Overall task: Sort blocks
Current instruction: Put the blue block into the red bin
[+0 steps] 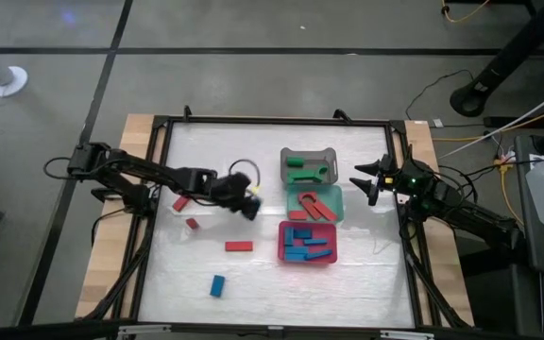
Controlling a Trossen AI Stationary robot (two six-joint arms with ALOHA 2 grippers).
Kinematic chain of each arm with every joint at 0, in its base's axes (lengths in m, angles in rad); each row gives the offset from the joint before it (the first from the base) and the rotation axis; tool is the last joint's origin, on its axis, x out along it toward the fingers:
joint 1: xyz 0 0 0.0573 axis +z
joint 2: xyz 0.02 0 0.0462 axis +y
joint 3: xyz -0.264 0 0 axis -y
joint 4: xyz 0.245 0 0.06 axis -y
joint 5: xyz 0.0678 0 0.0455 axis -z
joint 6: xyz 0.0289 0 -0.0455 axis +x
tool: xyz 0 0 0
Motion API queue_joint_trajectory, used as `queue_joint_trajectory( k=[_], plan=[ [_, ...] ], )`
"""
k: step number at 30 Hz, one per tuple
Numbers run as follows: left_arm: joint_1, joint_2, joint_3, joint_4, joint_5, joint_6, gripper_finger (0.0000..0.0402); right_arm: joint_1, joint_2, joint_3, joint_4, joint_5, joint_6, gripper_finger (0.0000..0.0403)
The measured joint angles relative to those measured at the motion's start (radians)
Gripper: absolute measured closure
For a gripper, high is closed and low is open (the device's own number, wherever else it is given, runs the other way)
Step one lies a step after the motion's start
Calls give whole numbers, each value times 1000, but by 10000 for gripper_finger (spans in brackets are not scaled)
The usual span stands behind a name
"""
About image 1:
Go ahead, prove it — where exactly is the black floor cable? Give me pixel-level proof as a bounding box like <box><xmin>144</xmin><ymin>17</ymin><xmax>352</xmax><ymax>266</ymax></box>
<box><xmin>404</xmin><ymin>68</ymin><xmax>472</xmax><ymax>121</ymax></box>

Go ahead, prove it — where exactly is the long yellow cable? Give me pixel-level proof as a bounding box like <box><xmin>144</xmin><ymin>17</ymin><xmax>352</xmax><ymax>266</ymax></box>
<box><xmin>432</xmin><ymin>99</ymin><xmax>544</xmax><ymax>143</ymax></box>

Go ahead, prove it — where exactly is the white table mat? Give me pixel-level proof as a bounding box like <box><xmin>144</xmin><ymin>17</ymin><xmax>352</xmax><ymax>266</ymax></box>
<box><xmin>138</xmin><ymin>121</ymin><xmax>417</xmax><ymax>330</ymax></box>

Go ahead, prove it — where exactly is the white cable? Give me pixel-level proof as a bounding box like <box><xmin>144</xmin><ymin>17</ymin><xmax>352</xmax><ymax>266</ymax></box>
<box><xmin>436</xmin><ymin>77</ymin><xmax>544</xmax><ymax>161</ymax></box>

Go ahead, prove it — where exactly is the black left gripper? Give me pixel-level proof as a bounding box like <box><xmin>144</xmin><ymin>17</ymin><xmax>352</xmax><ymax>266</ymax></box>
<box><xmin>213</xmin><ymin>171</ymin><xmax>261</xmax><ymax>222</ymax></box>

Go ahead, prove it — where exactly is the red rod block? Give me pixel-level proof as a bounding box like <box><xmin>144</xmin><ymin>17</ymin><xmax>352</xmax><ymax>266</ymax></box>
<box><xmin>301</xmin><ymin>198</ymin><xmax>324</xmax><ymax>222</ymax></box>

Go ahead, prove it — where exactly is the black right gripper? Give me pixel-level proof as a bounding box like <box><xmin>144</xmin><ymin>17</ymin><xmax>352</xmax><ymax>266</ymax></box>
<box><xmin>348</xmin><ymin>153</ymin><xmax>399</xmax><ymax>208</ymax></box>

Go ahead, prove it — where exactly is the power strip with plugs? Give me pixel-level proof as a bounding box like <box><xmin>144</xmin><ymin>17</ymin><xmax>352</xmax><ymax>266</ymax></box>
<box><xmin>494</xmin><ymin>148</ymin><xmax>519</xmax><ymax>166</ymax></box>

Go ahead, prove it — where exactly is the black aluminium table frame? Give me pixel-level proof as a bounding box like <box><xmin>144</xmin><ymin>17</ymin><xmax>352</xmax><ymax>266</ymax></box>
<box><xmin>82</xmin><ymin>106</ymin><xmax>475</xmax><ymax>332</ymax></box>

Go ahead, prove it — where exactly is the yellow plug cable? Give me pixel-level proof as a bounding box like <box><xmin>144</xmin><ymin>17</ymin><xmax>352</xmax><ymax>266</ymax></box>
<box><xmin>492</xmin><ymin>159</ymin><xmax>524</xmax><ymax>227</ymax></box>

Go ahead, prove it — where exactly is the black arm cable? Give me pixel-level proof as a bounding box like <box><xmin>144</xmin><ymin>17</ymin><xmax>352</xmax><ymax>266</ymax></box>
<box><xmin>90</xmin><ymin>206</ymin><xmax>134</xmax><ymax>247</ymax></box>
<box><xmin>42</xmin><ymin>156</ymin><xmax>80</xmax><ymax>182</ymax></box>

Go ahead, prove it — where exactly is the long green block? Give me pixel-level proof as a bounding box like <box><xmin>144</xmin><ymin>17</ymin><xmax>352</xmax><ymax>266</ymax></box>
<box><xmin>285</xmin><ymin>170</ymin><xmax>320</xmax><ymax>185</ymax></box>

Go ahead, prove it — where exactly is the short yellow floor cable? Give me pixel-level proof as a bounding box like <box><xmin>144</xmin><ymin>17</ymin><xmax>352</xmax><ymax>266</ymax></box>
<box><xmin>440</xmin><ymin>0</ymin><xmax>492</xmax><ymax>25</ymax></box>

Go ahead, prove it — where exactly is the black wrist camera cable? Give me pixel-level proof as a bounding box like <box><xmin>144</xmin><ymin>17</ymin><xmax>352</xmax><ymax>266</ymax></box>
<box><xmin>228</xmin><ymin>158</ymin><xmax>262</xmax><ymax>190</ymax></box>

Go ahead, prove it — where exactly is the red plastic tray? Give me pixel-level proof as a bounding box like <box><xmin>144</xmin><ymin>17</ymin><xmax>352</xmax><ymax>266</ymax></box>
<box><xmin>277</xmin><ymin>220</ymin><xmax>339</xmax><ymax>265</ymax></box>

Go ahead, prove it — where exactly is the teal plastic tray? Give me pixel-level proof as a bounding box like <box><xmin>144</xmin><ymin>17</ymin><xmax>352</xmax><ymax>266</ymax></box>
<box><xmin>285</xmin><ymin>184</ymin><xmax>347</xmax><ymax>225</ymax></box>

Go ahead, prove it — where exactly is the grey plastic bin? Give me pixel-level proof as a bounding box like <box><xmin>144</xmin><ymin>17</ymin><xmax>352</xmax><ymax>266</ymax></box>
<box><xmin>280</xmin><ymin>147</ymin><xmax>340</xmax><ymax>187</ymax></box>

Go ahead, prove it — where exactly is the black floor stand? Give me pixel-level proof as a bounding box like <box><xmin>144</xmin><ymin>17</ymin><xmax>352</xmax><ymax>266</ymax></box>
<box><xmin>449</xmin><ymin>0</ymin><xmax>544</xmax><ymax>119</ymax></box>

